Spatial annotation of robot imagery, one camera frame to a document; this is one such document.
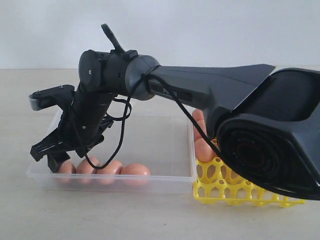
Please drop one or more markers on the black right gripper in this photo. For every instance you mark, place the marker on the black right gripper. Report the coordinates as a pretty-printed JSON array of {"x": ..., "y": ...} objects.
[{"x": 80, "y": 131}]

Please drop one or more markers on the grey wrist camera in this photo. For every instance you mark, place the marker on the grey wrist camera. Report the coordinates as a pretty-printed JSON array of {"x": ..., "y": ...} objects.
[{"x": 60, "y": 95}]

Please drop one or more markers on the clear plastic bin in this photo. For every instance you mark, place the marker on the clear plastic bin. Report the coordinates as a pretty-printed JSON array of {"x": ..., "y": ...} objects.
[{"x": 157, "y": 134}]

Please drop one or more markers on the yellow plastic egg tray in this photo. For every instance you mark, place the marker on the yellow plastic egg tray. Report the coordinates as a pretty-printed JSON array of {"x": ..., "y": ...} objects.
[{"x": 216, "y": 182}]

